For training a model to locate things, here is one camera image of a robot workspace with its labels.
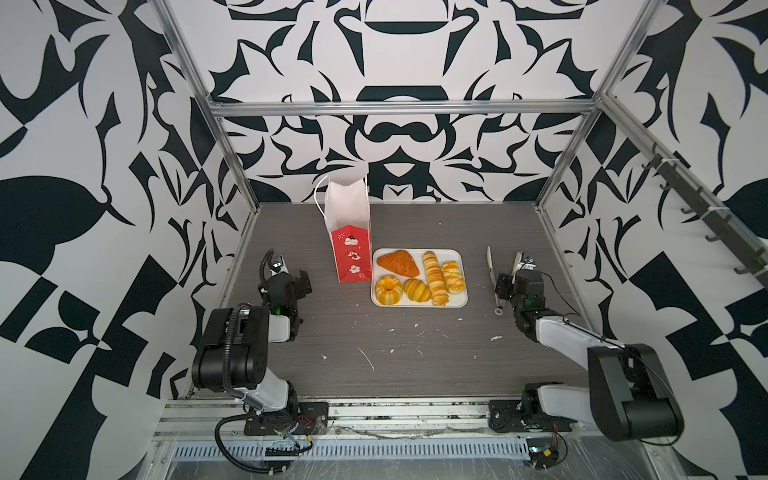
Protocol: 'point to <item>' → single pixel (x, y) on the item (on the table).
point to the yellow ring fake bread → (388, 290)
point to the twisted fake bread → (455, 282)
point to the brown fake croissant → (400, 261)
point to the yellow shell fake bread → (417, 290)
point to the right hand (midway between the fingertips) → (517, 273)
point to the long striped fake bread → (437, 285)
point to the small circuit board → (542, 452)
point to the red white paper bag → (348, 220)
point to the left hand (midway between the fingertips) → (284, 271)
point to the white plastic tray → (418, 278)
